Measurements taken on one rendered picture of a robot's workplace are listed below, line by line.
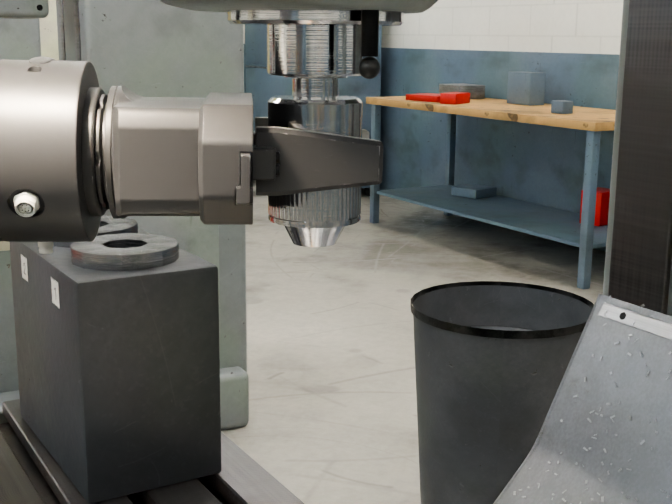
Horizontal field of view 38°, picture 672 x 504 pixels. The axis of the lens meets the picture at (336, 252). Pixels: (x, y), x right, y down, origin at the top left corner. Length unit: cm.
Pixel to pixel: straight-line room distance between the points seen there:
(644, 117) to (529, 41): 595
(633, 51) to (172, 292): 42
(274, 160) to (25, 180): 11
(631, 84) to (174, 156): 47
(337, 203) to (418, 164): 732
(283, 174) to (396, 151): 758
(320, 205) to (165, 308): 35
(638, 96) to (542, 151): 583
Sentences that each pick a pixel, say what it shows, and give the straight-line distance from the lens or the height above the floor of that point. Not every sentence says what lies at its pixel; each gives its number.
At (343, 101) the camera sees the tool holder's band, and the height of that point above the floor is 127.
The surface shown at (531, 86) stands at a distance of 625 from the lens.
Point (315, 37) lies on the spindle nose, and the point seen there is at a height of 130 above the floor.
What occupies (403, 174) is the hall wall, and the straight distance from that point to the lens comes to 797.
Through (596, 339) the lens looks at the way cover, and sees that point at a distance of 85.
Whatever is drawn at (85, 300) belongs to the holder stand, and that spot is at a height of 110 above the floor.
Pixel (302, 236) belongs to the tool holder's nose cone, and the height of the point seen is 120.
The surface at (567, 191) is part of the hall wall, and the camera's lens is 650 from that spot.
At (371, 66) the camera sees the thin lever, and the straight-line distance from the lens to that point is 44.
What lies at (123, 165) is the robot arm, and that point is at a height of 124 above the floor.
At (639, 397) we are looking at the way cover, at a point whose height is 102.
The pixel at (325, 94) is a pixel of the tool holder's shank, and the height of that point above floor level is 127.
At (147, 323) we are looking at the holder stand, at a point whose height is 107.
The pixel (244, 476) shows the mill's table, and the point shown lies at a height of 92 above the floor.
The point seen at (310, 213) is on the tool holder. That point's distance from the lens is 47.
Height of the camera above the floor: 130
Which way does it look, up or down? 13 degrees down
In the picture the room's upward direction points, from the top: 1 degrees clockwise
